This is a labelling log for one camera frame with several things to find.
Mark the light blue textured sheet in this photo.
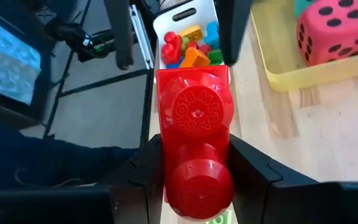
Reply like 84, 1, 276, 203
0, 12, 42, 106

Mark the silver aluminium rail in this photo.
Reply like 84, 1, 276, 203
129, 4, 155, 70

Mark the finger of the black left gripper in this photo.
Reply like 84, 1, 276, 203
104, 0, 135, 71
216, 0, 254, 66

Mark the black device with green light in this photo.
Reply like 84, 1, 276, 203
45, 18, 117, 62

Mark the teal toy brick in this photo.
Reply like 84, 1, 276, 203
203, 21, 220, 50

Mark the red foam die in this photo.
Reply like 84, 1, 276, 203
296, 0, 358, 67

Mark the dark blue fabric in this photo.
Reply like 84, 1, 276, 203
0, 118, 139, 191

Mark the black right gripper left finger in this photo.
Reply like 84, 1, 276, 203
110, 133, 167, 224

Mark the small light green toy brick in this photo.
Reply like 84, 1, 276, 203
206, 210, 233, 224
181, 35, 191, 52

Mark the yellow translucent plastic tray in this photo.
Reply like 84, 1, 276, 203
249, 0, 358, 93

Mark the red two-stud toy brick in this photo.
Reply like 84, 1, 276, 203
161, 30, 185, 65
155, 64, 236, 221
186, 40, 213, 56

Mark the white plastic bin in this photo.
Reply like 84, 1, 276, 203
152, 0, 229, 71

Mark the yellow-orange toy brick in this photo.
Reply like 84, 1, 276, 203
178, 25, 203, 42

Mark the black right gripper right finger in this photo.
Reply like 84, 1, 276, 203
228, 133, 342, 224

